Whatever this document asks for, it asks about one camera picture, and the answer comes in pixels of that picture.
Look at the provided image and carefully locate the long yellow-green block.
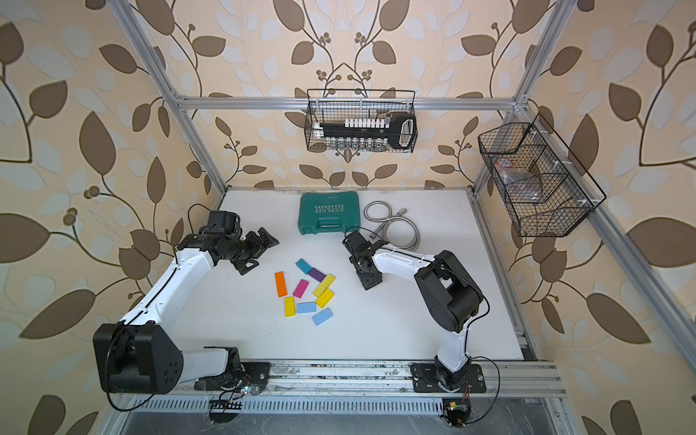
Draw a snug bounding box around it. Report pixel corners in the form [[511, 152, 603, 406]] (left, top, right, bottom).
[[313, 274, 335, 298]]

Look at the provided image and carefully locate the yellow block lower left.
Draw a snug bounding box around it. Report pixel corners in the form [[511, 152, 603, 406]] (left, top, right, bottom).
[[284, 297, 297, 318]]

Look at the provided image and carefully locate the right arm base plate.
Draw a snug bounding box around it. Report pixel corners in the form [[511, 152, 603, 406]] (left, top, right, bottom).
[[410, 362, 487, 394]]

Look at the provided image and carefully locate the aluminium front rail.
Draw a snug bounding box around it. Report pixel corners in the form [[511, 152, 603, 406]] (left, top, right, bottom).
[[116, 358, 567, 398]]

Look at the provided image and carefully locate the black wire basket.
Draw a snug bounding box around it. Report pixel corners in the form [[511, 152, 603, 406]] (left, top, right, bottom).
[[304, 88, 418, 153], [478, 114, 606, 237]]

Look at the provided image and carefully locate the centre black wire basket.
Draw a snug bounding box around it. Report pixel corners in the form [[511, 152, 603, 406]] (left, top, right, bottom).
[[304, 88, 418, 153]]

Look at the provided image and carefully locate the orange long block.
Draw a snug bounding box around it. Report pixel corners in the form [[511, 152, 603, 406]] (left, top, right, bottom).
[[274, 271, 288, 298]]

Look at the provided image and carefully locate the green plastic tool case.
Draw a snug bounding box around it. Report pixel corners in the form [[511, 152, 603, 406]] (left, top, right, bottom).
[[298, 191, 361, 235]]

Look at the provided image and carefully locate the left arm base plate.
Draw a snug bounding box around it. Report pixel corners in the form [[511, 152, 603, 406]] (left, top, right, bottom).
[[194, 361, 271, 395]]

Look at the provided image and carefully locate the teal block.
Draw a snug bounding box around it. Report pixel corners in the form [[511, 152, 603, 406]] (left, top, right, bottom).
[[295, 258, 312, 275]]

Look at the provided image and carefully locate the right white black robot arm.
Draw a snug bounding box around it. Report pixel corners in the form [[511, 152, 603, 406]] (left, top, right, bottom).
[[343, 230, 488, 391]]

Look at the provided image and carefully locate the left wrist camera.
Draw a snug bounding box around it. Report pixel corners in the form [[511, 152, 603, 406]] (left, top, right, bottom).
[[207, 210, 241, 235]]

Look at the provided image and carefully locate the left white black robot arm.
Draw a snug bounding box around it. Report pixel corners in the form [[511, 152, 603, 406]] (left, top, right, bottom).
[[92, 228, 279, 395]]

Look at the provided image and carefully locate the coiled metal shower hose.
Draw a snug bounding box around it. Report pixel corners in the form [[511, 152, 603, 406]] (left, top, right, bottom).
[[362, 200, 422, 257]]

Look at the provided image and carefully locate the light blue block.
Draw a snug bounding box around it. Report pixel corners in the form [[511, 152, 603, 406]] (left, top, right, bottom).
[[295, 302, 317, 315], [312, 308, 334, 326]]

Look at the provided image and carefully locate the right black wire basket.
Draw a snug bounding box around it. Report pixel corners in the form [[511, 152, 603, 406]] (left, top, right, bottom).
[[478, 114, 606, 237]]

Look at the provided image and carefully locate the purple block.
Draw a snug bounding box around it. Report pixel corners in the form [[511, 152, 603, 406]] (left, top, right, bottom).
[[308, 268, 326, 282]]

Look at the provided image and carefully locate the black white socket set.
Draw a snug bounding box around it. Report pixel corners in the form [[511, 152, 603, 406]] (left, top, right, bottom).
[[304, 113, 418, 152]]

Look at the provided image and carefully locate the clear plastic bag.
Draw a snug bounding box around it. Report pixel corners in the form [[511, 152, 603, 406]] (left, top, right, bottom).
[[495, 159, 543, 203]]

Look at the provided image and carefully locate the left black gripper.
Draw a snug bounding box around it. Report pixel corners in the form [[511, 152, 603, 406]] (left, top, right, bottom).
[[224, 227, 279, 272]]

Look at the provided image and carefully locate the magenta block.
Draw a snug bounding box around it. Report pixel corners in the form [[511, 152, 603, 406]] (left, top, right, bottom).
[[293, 279, 309, 299]]

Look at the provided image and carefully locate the short yellow block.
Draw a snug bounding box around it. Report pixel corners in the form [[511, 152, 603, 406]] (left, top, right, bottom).
[[315, 289, 335, 309]]

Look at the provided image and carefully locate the light blue flat block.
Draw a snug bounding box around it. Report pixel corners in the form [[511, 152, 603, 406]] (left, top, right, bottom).
[[295, 302, 317, 315]]

